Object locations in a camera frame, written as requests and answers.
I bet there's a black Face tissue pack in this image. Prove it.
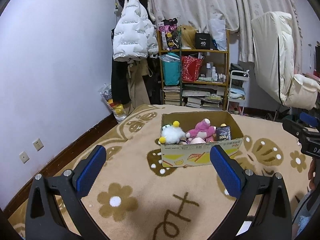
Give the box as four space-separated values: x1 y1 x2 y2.
216 126 231 141

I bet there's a pink plush bear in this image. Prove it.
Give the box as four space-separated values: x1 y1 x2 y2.
185 118 216 142

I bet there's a white fluffy plush toy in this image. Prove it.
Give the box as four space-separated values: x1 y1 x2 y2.
159 121 186 145

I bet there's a person's right hand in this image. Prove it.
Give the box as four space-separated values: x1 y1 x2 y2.
308 158 316 190

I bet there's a white rolling cart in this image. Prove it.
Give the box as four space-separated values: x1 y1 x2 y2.
227 63 249 115

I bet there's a stack of books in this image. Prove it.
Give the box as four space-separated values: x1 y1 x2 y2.
163 83 226 111

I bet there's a pale pink plush in box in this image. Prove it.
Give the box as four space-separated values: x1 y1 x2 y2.
179 137 206 145

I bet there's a cardboard box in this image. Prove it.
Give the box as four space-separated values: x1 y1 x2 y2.
159 111 244 168

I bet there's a wooden shelf unit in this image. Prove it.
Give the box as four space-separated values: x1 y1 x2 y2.
157 29 230 111

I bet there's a red patterned bag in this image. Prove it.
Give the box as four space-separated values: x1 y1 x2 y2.
182 56 203 82

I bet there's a plastic bag with toys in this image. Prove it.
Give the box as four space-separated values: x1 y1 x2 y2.
99 83 127 123

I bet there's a black box marked 40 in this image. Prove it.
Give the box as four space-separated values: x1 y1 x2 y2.
195 33 214 50

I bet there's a teal bag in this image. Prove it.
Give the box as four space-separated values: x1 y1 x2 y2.
159 53 180 86

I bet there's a beige curtain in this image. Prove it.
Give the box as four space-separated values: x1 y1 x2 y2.
151 0 302 66

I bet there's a beige hanging coat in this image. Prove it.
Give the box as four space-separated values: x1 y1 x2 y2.
124 59 150 114

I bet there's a white puffer jacket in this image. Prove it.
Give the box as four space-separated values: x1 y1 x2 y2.
113 0 159 62

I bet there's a white wall socket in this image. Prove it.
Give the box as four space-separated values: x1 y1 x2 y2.
33 138 44 151
19 151 29 164

